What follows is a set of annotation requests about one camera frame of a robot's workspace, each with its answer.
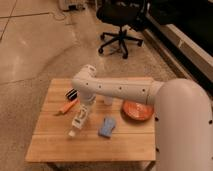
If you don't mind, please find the white plastic bottle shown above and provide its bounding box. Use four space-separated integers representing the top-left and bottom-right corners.
68 105 90 137

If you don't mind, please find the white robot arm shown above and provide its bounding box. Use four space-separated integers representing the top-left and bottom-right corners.
71 65 213 171

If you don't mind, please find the orange ceramic bowl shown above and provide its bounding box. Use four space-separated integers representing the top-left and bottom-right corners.
122 101 154 121

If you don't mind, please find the blue sponge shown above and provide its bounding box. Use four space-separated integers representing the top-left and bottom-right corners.
98 117 116 138

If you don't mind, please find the black rectangular case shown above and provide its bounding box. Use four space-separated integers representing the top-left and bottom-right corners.
66 89 77 101

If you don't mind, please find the orange marker pen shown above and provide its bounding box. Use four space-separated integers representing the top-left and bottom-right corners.
59 99 78 114

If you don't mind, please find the wooden table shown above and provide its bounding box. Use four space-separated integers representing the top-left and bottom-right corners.
25 79 156 163

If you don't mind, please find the black office chair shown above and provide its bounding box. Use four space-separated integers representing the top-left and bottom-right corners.
96 0 148 59

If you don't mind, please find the white device on floor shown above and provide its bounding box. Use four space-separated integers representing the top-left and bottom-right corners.
58 0 85 11

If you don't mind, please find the long white bench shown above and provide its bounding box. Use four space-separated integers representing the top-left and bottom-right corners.
142 13 213 98

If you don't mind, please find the dark floor cable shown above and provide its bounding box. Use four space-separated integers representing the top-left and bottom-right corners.
0 0 68 42

